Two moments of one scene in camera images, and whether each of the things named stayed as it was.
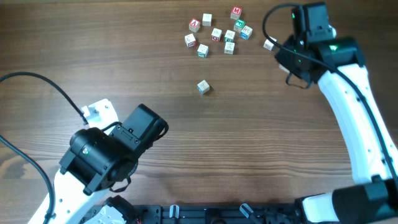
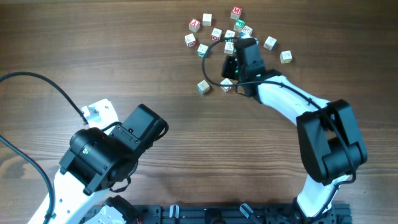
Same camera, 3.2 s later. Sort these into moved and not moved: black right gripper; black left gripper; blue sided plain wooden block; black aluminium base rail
Moved: black right gripper
Not moved: black aluminium base rail; blue sided plain wooden block; black left gripper
